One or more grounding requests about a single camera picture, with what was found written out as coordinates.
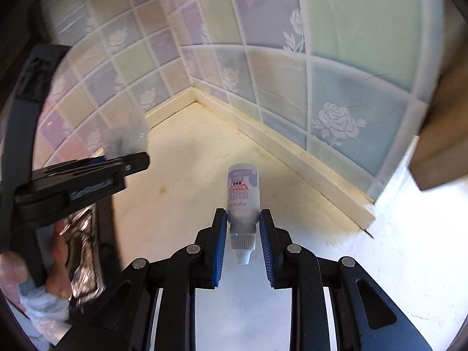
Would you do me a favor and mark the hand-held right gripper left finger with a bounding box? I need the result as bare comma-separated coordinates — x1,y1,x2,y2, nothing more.
55,208,228,351

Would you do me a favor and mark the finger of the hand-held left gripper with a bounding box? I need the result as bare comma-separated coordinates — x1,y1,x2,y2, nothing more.
35,152,149,182
55,154,151,191

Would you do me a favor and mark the person's left hand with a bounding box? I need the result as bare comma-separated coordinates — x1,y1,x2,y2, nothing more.
0,226,74,301

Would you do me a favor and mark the clear plastic wrapper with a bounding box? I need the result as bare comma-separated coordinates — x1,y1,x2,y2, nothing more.
106,117,151,159

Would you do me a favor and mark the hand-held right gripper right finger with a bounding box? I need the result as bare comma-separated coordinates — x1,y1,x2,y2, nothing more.
259,209,432,351

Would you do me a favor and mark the black gas stove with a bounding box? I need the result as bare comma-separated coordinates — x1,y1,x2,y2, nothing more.
51,190,125,308

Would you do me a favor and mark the wooden cutting board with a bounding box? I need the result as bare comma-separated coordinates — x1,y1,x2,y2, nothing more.
409,64,468,192

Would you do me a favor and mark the white dropper bottle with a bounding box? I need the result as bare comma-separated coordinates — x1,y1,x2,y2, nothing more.
226,163,261,266

